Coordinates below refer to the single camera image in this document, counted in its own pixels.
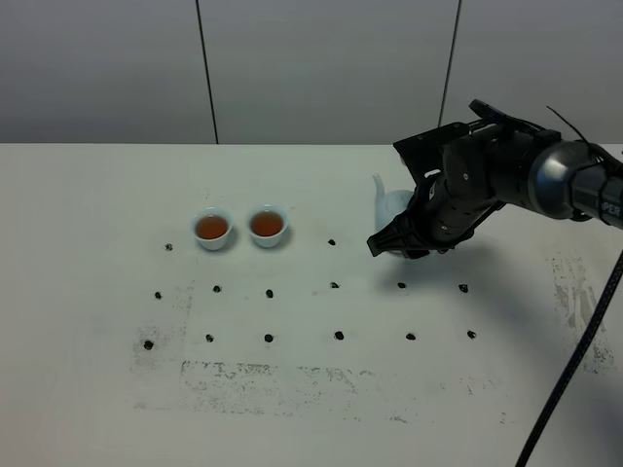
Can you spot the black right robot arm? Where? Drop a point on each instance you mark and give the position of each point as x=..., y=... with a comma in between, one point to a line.
x=569, y=179

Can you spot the light blue teacup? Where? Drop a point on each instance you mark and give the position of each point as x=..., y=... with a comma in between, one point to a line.
x=212, y=228
x=267, y=225

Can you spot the light blue porcelain teapot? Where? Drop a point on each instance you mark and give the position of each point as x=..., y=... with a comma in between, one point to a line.
x=388, y=205

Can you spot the right light blue teacup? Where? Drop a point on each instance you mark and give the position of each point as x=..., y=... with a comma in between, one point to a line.
x=267, y=225

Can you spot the left light blue teacup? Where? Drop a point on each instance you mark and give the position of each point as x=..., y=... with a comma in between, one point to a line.
x=212, y=228

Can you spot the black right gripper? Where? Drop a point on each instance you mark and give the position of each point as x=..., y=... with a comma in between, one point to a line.
x=480, y=173

